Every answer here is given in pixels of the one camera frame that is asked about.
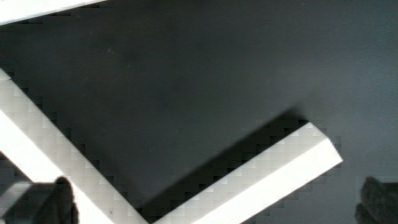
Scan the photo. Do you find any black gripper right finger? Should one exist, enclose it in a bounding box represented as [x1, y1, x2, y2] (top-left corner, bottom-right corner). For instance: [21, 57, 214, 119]
[355, 177, 398, 224]

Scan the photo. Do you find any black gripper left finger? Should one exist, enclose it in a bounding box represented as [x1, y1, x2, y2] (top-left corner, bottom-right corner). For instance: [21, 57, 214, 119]
[0, 177, 79, 224]

